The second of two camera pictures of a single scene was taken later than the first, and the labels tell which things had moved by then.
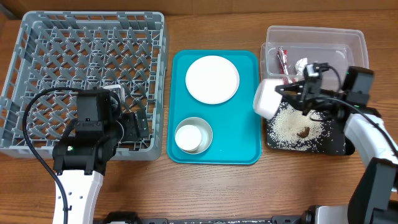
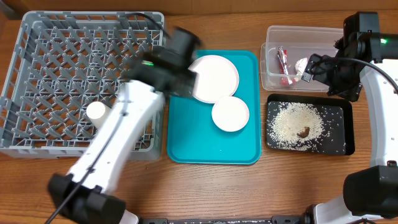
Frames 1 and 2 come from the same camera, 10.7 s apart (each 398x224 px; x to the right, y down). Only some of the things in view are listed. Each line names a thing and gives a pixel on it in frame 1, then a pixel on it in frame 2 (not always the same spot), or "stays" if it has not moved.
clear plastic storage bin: (288, 49) stays
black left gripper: (133, 132) to (189, 91)
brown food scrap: (304, 132) stays
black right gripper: (304, 94) to (337, 82)
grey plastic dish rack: (126, 51) stays
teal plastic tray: (236, 129) stays
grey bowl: (206, 130) to (230, 113)
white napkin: (300, 65) stays
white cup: (188, 137) to (97, 112)
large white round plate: (212, 79) stays
